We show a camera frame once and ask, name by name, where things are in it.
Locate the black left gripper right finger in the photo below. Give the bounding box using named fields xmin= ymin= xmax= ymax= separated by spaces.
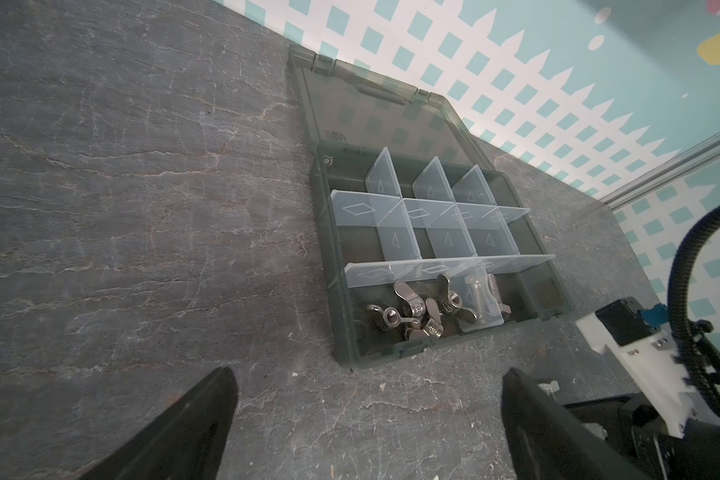
xmin=501 ymin=368 xmax=647 ymax=480

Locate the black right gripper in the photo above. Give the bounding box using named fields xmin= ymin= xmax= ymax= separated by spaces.
xmin=566 ymin=394 xmax=720 ymax=479

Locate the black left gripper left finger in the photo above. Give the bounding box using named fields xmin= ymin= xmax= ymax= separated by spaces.
xmin=83 ymin=367 xmax=238 ymax=479

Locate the silver wing nut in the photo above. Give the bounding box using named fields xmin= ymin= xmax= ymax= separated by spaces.
xmin=437 ymin=274 xmax=477 ymax=325
xmin=393 ymin=280 xmax=427 ymax=319
xmin=366 ymin=304 xmax=417 ymax=332

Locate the silver hex bolt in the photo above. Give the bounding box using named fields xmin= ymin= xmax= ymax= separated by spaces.
xmin=465 ymin=275 xmax=486 ymax=322

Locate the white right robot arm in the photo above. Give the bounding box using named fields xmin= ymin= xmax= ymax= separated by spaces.
xmin=567 ymin=297 xmax=720 ymax=479

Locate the green transparent compartment organizer box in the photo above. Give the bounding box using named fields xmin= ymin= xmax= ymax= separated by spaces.
xmin=289 ymin=45 xmax=572 ymax=369

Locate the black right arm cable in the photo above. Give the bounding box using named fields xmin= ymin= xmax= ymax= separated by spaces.
xmin=667 ymin=194 xmax=720 ymax=425

